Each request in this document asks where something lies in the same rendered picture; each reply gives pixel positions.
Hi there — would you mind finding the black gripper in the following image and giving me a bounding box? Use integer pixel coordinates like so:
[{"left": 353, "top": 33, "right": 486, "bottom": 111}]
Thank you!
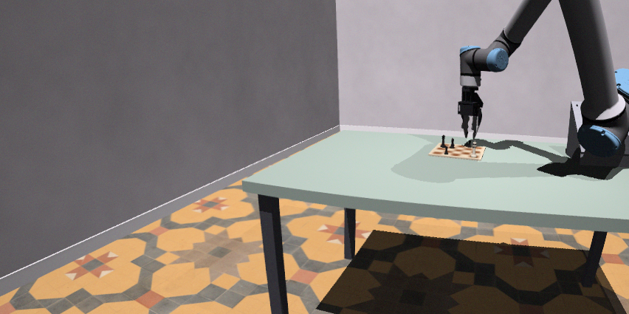
[{"left": 458, "top": 86, "right": 482, "bottom": 139}]

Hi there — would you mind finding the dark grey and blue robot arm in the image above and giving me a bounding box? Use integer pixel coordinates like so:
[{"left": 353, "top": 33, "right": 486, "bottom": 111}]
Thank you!
[{"left": 460, "top": 0, "right": 629, "bottom": 157}]

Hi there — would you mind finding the chessboard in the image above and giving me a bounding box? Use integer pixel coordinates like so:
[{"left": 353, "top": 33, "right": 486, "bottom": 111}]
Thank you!
[{"left": 428, "top": 143, "right": 486, "bottom": 161}]

